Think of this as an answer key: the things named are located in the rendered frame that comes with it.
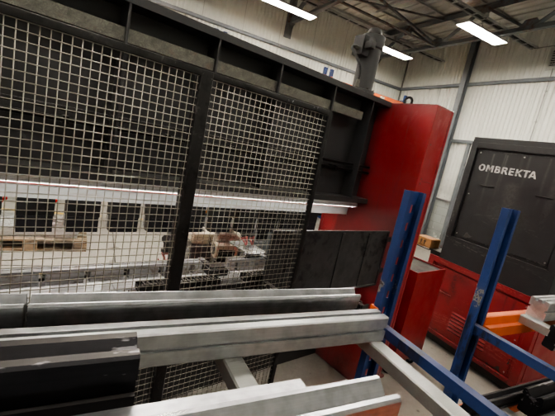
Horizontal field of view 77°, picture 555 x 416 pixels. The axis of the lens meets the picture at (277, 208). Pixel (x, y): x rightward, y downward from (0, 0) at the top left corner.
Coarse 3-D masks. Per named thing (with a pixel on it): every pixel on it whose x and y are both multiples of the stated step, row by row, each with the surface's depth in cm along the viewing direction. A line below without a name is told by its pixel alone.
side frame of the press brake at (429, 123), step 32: (384, 128) 276; (416, 128) 255; (448, 128) 260; (384, 160) 275; (416, 160) 254; (384, 192) 274; (320, 224) 325; (352, 224) 297; (384, 224) 272; (384, 256) 271; (320, 352) 318; (352, 352) 291
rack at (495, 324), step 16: (496, 224) 105; (512, 224) 106; (496, 240) 104; (496, 256) 105; (496, 272) 108; (480, 288) 107; (480, 304) 107; (480, 320) 111; (496, 320) 114; (512, 320) 118; (528, 320) 117; (464, 336) 110; (480, 336) 107; (496, 336) 104; (464, 352) 110; (512, 352) 99; (528, 352) 97; (464, 368) 114; (544, 368) 92
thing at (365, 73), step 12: (360, 36) 249; (372, 36) 250; (384, 36) 252; (360, 48) 249; (372, 48) 245; (360, 60) 257; (372, 60) 254; (360, 72) 238; (372, 72) 256; (360, 84) 257; (372, 84) 260
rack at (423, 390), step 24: (408, 192) 90; (408, 216) 94; (408, 240) 95; (384, 288) 94; (384, 312) 99; (384, 336) 94; (216, 360) 66; (240, 360) 64; (360, 360) 99; (384, 360) 75; (432, 360) 83; (240, 384) 58; (408, 384) 69; (432, 384) 68; (456, 384) 75; (432, 408) 64; (456, 408) 63; (480, 408) 71
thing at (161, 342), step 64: (0, 320) 52; (64, 320) 56; (128, 320) 60; (192, 320) 62; (256, 320) 67; (320, 320) 72; (384, 320) 80; (0, 384) 40; (64, 384) 43; (128, 384) 48
